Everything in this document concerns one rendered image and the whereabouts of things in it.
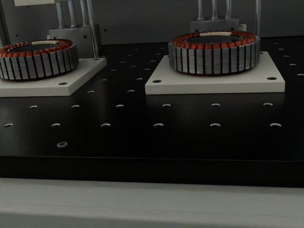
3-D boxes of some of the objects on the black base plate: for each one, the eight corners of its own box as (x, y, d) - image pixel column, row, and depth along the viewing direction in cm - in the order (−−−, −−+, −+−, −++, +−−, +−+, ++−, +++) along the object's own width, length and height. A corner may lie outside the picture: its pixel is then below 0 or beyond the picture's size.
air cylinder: (94, 59, 59) (89, 26, 57) (53, 60, 61) (47, 29, 59) (103, 53, 64) (99, 22, 62) (65, 54, 66) (60, 25, 63)
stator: (260, 78, 38) (261, 43, 36) (160, 78, 41) (158, 46, 39) (258, 54, 48) (259, 27, 46) (178, 56, 51) (177, 30, 49)
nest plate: (69, 96, 41) (68, 86, 41) (-41, 97, 44) (-43, 88, 44) (107, 64, 55) (106, 57, 54) (21, 68, 58) (19, 60, 57)
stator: (59, 82, 43) (54, 52, 41) (-20, 83, 45) (-28, 55, 44) (90, 60, 53) (87, 35, 52) (24, 63, 55) (19, 39, 54)
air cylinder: (238, 53, 55) (239, 17, 53) (191, 55, 56) (190, 21, 54) (237, 47, 59) (237, 14, 57) (193, 49, 61) (192, 16, 59)
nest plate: (284, 92, 36) (285, 81, 36) (145, 94, 39) (144, 84, 39) (267, 59, 50) (267, 50, 50) (164, 63, 53) (163, 54, 52)
